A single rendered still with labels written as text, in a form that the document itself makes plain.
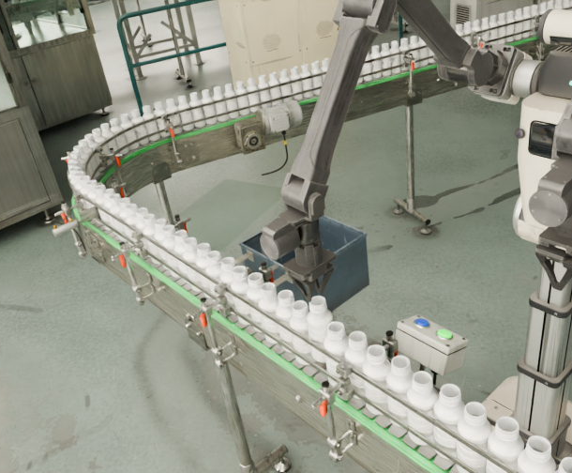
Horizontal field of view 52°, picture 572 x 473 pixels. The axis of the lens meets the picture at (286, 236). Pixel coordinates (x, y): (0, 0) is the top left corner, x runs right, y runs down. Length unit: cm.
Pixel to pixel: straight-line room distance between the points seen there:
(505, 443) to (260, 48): 468
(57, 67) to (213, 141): 375
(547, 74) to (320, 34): 427
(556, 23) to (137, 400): 235
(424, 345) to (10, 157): 362
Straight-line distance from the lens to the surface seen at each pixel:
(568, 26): 140
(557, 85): 153
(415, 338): 137
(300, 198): 114
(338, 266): 198
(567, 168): 93
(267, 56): 551
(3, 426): 319
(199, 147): 301
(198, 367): 304
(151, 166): 295
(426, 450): 130
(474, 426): 116
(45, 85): 656
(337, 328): 134
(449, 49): 139
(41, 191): 465
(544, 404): 198
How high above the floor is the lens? 202
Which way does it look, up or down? 31 degrees down
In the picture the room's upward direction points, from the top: 9 degrees counter-clockwise
